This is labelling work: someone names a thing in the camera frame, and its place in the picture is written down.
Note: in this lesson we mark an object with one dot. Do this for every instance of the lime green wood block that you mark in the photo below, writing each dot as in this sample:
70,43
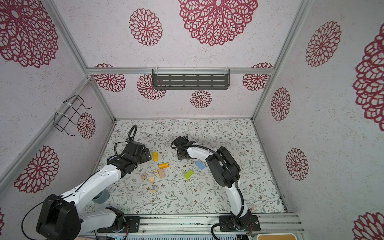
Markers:
188,174

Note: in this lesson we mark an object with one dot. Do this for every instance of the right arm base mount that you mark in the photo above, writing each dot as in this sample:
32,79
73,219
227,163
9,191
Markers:
247,223

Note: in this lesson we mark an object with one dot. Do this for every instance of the light blue wood block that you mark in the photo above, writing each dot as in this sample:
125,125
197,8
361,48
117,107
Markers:
200,165

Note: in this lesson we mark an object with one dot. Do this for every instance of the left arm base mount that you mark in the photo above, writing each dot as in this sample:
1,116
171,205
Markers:
122,223

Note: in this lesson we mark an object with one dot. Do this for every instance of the yellow wedge wood block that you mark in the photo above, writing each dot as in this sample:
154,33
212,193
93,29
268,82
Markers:
155,157

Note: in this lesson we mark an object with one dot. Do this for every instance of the teal ceramic cup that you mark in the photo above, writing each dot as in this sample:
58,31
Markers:
102,197

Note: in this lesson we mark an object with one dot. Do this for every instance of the plain tan wood block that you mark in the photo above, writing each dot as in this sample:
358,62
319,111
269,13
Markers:
161,173

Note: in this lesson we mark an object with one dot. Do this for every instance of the black wire wall rack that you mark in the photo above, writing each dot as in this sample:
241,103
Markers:
65,117

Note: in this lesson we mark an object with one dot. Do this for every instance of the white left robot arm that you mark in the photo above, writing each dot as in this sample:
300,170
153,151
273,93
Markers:
60,217

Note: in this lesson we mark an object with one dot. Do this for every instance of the orange topped white box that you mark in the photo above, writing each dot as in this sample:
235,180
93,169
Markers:
277,236

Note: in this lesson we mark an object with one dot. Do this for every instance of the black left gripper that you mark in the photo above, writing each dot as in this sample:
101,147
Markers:
144,157

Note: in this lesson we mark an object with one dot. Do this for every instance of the letter X wood cube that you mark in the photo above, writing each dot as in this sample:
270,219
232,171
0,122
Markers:
144,176

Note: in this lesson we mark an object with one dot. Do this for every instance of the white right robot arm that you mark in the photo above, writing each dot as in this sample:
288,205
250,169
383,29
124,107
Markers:
225,171

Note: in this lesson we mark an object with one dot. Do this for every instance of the dark grey wall shelf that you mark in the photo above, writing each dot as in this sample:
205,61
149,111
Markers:
191,80

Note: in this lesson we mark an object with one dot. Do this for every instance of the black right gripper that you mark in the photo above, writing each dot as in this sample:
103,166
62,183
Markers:
179,154

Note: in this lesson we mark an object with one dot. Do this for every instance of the orange supermarket wood block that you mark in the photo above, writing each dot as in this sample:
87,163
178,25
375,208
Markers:
164,166

